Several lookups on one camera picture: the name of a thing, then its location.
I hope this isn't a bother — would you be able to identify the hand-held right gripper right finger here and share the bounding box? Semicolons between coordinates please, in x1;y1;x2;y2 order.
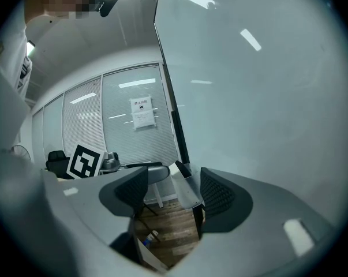
167;167;335;272

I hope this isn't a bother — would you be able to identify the translucent plastic waste bin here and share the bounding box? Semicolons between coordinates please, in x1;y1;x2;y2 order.
170;162;205;211

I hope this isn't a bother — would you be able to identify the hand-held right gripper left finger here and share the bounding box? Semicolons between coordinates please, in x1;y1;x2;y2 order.
42;166;150;265

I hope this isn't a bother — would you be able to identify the short ceiling light panel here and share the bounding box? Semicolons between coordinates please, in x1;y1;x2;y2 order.
25;40;36;58

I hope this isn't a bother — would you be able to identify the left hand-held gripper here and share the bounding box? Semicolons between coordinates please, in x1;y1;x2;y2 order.
66;141;171;184

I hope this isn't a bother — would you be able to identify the black head-worn camera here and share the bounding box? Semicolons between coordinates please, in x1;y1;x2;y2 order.
98;0;120;18

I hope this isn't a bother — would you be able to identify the round floor fan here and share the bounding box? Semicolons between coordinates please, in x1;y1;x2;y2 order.
11;144;32;163

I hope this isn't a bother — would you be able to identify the large white whiteboard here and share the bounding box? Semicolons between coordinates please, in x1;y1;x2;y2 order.
153;0;191;166

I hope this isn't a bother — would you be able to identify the black office chair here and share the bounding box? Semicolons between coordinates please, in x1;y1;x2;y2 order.
45;150;73;181

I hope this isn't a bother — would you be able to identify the person's white t-shirt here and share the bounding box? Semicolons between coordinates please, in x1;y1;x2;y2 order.
0;0;111;277

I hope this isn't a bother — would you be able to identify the white eraser block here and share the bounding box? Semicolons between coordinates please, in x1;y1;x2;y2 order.
175;160;193;179

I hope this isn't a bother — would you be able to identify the white wall document holder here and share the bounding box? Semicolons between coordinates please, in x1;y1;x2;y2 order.
129;96;158;132

